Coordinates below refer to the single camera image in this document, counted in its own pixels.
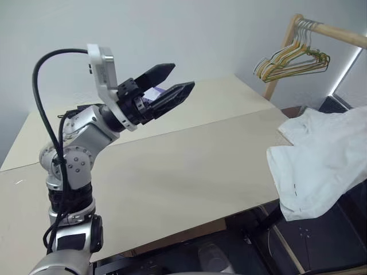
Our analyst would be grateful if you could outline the black base plate white dots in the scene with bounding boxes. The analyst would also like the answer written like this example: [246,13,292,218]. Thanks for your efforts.
[269,183,367,275]

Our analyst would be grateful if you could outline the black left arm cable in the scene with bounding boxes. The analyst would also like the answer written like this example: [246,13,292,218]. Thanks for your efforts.
[32,48,90,256]

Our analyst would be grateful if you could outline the dark rounded shape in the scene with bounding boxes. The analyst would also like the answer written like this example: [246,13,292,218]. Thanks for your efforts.
[197,242,231,270]

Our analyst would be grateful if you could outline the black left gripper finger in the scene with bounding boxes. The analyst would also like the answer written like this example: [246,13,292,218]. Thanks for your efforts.
[134,62,177,94]
[148,81,196,120]

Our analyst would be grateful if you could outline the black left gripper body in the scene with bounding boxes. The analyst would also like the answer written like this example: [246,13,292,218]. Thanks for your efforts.
[115,77,157,125]

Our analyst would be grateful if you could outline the white cloth garment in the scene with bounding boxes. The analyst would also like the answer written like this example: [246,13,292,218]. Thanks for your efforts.
[266,105,367,222]

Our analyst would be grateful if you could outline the wooden clothes rack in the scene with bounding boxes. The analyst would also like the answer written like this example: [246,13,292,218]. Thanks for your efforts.
[261,13,367,101]

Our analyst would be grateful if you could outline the black table frame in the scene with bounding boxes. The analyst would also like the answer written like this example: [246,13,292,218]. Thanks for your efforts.
[90,205,289,275]

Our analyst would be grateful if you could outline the wooden rack base bar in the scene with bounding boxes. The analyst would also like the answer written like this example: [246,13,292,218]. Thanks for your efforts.
[259,204,306,275]

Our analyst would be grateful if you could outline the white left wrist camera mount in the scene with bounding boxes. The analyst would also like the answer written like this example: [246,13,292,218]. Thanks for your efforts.
[86,43,137,133]

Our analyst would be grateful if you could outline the purple white tissue box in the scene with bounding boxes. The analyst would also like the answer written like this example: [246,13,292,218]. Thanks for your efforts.
[142,87,166,101]

